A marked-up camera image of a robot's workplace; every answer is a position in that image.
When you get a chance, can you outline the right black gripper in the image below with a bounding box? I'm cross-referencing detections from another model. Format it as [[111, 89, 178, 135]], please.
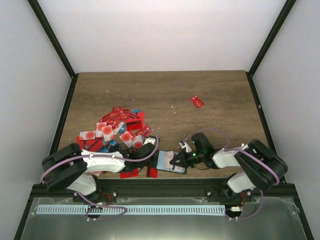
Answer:
[[170, 148, 205, 169]]

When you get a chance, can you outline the white card black stripe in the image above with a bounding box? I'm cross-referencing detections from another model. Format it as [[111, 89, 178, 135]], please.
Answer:
[[172, 166, 186, 174]]

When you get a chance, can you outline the black leather card holder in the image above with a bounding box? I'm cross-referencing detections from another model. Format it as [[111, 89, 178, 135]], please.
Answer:
[[156, 149, 188, 175]]

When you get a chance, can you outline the white card blossom print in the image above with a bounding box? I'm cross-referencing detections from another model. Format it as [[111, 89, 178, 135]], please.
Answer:
[[156, 150, 174, 171]]

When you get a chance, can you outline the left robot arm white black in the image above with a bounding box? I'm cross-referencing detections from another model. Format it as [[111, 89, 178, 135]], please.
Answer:
[[40, 142, 158, 202]]

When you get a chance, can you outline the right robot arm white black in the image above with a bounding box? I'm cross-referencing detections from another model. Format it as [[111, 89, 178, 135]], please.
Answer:
[[170, 132, 288, 202]]

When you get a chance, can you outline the red card black stripe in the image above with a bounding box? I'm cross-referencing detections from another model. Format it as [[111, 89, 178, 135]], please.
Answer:
[[145, 167, 158, 178]]

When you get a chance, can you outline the red VIP card centre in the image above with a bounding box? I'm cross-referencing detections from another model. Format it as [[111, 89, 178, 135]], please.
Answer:
[[135, 125, 152, 137]]

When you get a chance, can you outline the white red circle card centre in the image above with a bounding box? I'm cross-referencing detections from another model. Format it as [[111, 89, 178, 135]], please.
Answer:
[[119, 131, 135, 148]]

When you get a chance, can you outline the blue card top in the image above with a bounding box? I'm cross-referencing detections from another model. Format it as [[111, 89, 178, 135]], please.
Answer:
[[131, 109, 142, 114]]

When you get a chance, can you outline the white red circle card upper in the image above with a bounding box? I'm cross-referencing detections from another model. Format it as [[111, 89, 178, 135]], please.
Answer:
[[101, 125, 115, 141]]

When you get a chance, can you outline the red VIP card top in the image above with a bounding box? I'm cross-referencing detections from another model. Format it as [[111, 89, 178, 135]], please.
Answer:
[[99, 110, 124, 123]]

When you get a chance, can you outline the lone red VIP card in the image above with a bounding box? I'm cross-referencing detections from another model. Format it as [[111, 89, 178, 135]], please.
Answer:
[[189, 95, 205, 109]]

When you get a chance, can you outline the white red circle card left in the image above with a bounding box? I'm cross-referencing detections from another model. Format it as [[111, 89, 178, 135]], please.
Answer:
[[79, 130, 96, 141]]

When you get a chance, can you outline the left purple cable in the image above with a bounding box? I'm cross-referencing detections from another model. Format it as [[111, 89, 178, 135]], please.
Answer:
[[39, 128, 160, 222]]

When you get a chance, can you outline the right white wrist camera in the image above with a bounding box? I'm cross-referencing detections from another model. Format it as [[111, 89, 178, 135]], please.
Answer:
[[179, 140, 192, 153]]

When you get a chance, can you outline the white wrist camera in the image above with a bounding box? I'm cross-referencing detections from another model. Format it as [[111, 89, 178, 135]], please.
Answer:
[[143, 137, 157, 145], [179, 140, 192, 153]]

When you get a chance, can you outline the red striped card near rail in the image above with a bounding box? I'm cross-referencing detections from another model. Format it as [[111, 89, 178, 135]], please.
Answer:
[[120, 169, 139, 179]]

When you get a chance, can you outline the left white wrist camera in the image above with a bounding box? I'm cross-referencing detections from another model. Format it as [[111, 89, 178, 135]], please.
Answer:
[[143, 137, 157, 145]]

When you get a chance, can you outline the black aluminium frame rail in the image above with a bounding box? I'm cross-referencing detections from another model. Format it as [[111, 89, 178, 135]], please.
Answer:
[[30, 178, 299, 203]]

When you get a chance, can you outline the light blue slotted cable duct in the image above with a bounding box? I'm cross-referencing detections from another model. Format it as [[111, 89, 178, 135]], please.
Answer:
[[36, 204, 226, 216]]

